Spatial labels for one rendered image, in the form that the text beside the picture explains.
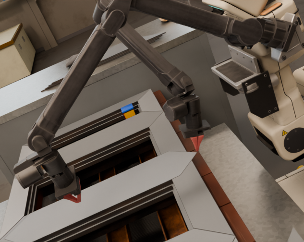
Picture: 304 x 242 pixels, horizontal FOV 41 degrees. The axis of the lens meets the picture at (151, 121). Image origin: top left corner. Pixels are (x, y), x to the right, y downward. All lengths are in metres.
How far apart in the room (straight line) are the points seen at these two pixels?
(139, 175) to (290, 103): 0.60
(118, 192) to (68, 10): 8.18
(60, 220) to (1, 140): 0.92
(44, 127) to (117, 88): 1.10
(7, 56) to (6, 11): 2.24
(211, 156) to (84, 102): 0.78
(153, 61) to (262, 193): 0.59
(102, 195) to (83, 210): 0.08
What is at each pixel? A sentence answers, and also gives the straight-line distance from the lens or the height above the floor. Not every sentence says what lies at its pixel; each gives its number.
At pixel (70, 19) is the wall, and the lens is 9.47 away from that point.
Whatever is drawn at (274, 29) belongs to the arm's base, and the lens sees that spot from 1.27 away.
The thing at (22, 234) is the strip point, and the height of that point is 0.87.
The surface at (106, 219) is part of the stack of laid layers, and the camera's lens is 1.41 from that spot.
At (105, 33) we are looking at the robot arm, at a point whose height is 1.41.
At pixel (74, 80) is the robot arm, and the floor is 1.33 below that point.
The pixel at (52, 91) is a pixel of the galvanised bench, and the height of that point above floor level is 1.05.
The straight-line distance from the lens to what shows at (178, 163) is 1.43.
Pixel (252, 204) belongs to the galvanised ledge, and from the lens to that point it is 1.45.
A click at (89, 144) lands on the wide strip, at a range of 1.86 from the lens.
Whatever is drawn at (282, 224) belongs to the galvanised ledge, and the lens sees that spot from 1.36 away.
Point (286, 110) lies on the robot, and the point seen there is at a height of 0.86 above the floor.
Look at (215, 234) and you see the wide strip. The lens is 1.12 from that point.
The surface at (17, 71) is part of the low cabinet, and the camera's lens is 7.49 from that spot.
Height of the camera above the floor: 1.62
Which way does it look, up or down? 25 degrees down
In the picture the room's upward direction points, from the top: 24 degrees counter-clockwise
